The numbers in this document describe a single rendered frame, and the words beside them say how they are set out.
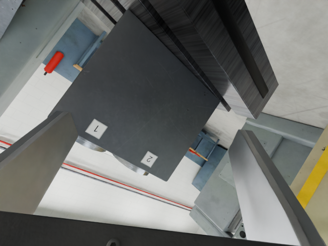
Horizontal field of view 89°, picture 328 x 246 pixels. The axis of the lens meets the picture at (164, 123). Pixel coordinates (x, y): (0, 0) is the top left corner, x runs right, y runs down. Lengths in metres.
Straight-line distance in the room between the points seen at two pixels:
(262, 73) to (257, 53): 0.04
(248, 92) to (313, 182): 1.22
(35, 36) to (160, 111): 0.47
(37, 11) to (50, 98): 3.93
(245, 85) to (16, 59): 0.60
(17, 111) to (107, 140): 4.42
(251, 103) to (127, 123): 0.21
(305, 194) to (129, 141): 1.31
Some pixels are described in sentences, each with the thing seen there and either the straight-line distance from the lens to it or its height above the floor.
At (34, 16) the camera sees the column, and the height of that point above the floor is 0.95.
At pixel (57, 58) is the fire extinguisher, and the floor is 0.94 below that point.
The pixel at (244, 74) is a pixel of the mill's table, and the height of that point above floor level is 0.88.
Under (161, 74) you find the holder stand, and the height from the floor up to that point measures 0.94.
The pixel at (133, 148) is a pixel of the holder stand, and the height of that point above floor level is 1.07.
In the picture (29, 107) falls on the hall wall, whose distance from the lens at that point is 4.61.
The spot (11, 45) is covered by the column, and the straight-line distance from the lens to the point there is 0.66.
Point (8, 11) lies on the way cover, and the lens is 0.62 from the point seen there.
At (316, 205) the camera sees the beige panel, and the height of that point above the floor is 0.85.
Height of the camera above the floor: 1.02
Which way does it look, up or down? 4 degrees down
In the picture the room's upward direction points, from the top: 146 degrees counter-clockwise
